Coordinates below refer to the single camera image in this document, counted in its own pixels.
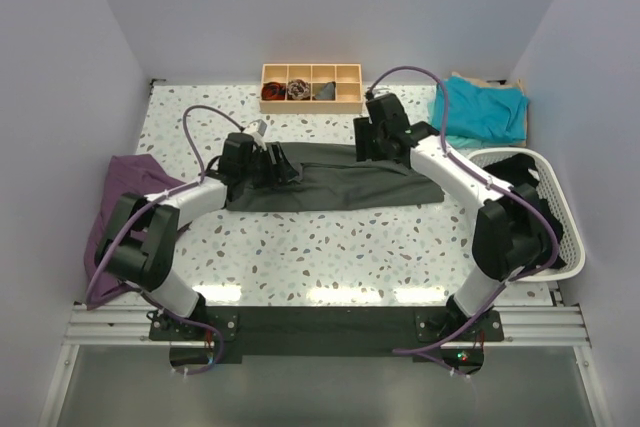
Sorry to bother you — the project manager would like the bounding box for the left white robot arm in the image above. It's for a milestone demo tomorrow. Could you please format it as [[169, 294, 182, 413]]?
[[87, 132, 301, 339]]

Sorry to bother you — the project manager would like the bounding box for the dark grey t shirt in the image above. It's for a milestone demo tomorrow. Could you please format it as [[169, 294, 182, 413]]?
[[227, 142, 444, 213]]

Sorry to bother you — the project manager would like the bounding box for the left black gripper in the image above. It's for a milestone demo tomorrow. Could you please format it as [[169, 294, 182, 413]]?
[[240, 142, 298, 190]]

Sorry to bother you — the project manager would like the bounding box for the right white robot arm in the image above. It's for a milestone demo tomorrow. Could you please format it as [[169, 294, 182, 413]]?
[[354, 93, 559, 340]]

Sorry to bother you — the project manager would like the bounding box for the aluminium rail frame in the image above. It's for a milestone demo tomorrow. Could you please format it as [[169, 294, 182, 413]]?
[[63, 305, 591, 347]]

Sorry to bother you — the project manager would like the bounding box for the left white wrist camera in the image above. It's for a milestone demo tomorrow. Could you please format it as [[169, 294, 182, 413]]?
[[244, 119, 267, 139]]

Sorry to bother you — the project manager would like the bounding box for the red black fabric item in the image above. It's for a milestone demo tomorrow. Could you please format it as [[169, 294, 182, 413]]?
[[261, 82, 287, 101]]

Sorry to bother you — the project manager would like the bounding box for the purple t shirt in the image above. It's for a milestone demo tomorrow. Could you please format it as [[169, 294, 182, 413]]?
[[84, 154, 183, 310]]

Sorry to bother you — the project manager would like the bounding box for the white laundry basket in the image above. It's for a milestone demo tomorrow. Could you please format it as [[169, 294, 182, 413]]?
[[469, 147, 586, 283]]

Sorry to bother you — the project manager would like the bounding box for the wooden compartment box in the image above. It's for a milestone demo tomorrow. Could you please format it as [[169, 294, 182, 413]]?
[[259, 64, 364, 115]]

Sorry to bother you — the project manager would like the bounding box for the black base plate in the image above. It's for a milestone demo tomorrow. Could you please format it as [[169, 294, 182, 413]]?
[[149, 303, 506, 376]]

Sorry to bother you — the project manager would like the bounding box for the black t shirt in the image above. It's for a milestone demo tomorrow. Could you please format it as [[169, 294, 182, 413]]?
[[484, 153, 564, 272]]

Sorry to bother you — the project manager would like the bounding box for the teal t shirt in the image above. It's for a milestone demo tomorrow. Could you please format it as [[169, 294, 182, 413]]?
[[428, 74, 530, 150]]

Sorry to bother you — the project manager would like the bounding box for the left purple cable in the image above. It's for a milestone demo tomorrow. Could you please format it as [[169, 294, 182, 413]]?
[[84, 104, 251, 376]]

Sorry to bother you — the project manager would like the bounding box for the dark grey folded item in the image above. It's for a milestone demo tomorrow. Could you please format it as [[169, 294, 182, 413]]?
[[312, 82, 336, 101]]

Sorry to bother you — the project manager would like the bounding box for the grey pink fabric item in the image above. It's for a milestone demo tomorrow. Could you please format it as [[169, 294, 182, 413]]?
[[286, 78, 312, 101]]

